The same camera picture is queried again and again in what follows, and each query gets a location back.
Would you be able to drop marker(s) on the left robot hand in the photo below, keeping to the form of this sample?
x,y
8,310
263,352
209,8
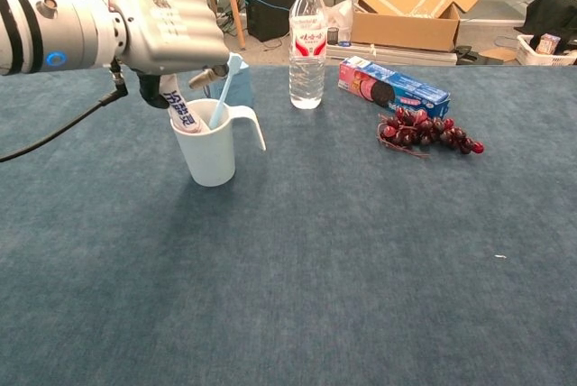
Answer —
x,y
171,30

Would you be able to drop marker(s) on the white toothpaste tube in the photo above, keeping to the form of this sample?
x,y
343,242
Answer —
x,y
180,111

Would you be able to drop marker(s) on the light blue toothbrush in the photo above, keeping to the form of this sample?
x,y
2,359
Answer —
x,y
221,102

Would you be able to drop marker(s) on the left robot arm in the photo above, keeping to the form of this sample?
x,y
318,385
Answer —
x,y
45,34

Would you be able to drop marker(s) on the wooden legged stand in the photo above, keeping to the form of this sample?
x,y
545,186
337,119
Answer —
x,y
234,21

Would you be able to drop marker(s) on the small light blue box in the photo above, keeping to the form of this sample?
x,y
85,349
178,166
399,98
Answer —
x,y
243,88

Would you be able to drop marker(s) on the black computer tower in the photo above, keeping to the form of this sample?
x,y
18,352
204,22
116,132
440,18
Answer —
x,y
270,25

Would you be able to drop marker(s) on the clear water bottle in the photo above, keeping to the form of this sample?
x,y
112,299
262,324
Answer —
x,y
307,75

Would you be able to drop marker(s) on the black mesh pen holder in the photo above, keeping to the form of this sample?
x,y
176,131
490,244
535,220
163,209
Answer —
x,y
332,36

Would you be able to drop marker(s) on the white plastic bag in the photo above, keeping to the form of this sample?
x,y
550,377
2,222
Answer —
x,y
340,11

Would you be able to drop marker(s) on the open cardboard box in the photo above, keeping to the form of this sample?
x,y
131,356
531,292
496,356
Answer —
x,y
405,30

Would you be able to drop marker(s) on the blue cookie box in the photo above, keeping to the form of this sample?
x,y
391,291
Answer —
x,y
405,86

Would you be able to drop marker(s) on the red grape bunch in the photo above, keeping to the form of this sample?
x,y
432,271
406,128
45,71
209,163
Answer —
x,y
424,131

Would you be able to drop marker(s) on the blue table mat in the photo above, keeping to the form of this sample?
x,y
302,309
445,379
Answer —
x,y
360,246

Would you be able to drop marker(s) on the flat cardboard piece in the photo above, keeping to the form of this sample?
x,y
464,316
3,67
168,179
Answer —
x,y
498,56

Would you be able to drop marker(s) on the white plastic basket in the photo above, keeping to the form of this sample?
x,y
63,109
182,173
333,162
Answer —
x,y
527,54

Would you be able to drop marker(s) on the small printed carton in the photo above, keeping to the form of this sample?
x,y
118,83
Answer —
x,y
547,43

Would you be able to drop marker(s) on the black cloth covered object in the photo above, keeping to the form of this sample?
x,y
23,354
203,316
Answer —
x,y
554,11

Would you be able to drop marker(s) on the aluminium rail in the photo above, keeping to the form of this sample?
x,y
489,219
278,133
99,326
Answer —
x,y
405,56

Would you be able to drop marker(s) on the black metal bracket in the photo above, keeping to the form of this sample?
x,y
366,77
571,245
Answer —
x,y
464,54

